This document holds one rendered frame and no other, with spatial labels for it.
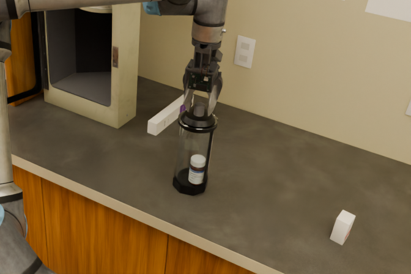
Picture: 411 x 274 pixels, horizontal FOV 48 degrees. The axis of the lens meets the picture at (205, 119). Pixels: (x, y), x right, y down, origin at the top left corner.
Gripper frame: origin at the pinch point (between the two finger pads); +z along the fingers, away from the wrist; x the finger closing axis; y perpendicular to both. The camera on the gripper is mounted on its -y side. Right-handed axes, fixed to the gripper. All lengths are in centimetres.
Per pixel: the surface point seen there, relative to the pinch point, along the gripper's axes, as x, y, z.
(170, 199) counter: -3.7, 8.2, 25.8
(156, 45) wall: -31, -66, 12
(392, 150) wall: 64, -41, 24
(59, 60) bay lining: -56, -33, 11
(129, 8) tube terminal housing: -28.9, -25.5, -15.1
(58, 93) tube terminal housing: -54, -27, 20
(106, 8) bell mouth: -36.8, -27.2, -13.3
